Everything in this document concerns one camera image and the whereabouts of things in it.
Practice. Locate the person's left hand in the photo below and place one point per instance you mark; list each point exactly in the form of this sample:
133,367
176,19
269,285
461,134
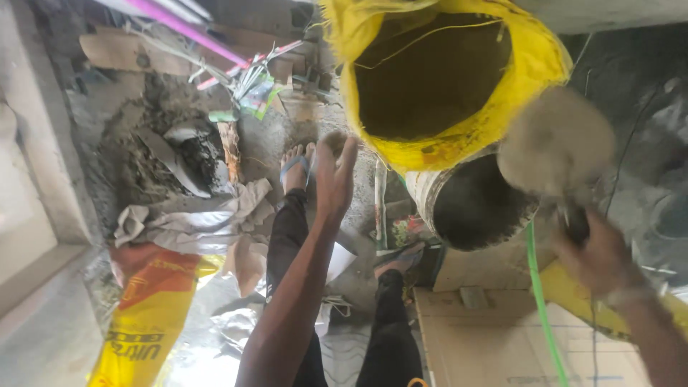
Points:
333,185

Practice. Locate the person's right hand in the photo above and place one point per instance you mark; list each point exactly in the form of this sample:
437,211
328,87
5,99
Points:
599,258

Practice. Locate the person's left fingers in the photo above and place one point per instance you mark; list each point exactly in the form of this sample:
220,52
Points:
337,150

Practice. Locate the person's right fingers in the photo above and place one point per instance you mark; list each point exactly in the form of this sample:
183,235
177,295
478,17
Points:
572,244

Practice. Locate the trowel loaded with grey cement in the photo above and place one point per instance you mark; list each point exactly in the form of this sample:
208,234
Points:
553,142

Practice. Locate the blue flip-flop sandal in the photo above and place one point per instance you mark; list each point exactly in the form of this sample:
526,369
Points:
294,164

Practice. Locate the person's left foot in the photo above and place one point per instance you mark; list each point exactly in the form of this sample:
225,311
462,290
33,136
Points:
294,174

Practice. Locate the person's foot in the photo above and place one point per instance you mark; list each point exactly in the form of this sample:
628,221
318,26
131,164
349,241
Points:
294,174
400,260

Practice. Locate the green plastic wrapper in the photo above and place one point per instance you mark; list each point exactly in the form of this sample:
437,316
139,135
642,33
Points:
258,94

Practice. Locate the printed plastic packet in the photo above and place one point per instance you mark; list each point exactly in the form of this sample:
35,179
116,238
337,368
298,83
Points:
400,226

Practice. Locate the dirty white bucket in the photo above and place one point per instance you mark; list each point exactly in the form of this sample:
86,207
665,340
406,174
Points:
473,207

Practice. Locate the white paper sheet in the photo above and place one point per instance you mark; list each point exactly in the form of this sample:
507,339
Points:
339,260

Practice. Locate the brown cardboard box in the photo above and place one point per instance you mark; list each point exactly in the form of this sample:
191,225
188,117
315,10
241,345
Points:
494,344

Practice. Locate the person's right foot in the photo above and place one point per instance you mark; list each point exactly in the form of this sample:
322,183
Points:
400,260

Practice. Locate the crumpled grey paper sack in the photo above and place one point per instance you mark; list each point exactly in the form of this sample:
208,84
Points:
199,223

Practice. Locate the heap of grey mortar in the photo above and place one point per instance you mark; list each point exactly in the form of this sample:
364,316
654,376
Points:
161,145

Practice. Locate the yellow woven sack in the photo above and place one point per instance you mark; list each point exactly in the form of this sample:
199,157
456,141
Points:
529,70

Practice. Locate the person's black trousers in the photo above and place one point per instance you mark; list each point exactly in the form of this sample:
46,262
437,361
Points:
389,333

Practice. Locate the pink plastic pipe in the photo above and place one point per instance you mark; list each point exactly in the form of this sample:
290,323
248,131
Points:
188,29

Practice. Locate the torn brown cardboard piece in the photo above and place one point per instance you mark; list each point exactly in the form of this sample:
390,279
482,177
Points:
126,54

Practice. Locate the yellow and orange cement bag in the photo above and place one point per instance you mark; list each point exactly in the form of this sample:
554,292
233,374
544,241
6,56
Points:
148,322

